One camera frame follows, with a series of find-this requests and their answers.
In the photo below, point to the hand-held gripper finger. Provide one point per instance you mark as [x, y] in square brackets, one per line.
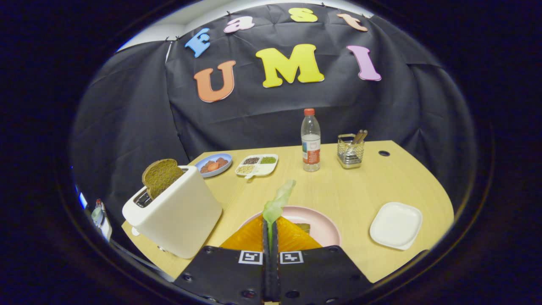
[275, 275]
[266, 275]

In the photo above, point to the green lettuce leaf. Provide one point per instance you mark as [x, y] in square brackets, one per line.
[277, 203]

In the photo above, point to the brown bread slice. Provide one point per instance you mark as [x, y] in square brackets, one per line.
[161, 176]

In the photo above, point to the toast slice with ham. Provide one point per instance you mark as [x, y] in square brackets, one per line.
[302, 228]

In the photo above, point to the pink round plate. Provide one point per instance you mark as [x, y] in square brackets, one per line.
[326, 231]

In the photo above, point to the white toaster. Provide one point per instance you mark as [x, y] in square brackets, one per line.
[182, 220]

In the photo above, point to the white divided dish with beans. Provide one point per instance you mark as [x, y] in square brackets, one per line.
[264, 169]

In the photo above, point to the red tomato and meat slices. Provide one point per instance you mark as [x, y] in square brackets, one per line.
[213, 165]

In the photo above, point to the blue round plate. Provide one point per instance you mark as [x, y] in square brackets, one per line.
[224, 160]

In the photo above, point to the white square plate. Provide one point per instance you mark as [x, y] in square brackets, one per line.
[396, 224]

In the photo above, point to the clear water bottle red cap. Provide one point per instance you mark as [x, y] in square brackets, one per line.
[311, 148]

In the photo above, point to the small colourful object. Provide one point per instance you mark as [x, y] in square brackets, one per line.
[100, 216]

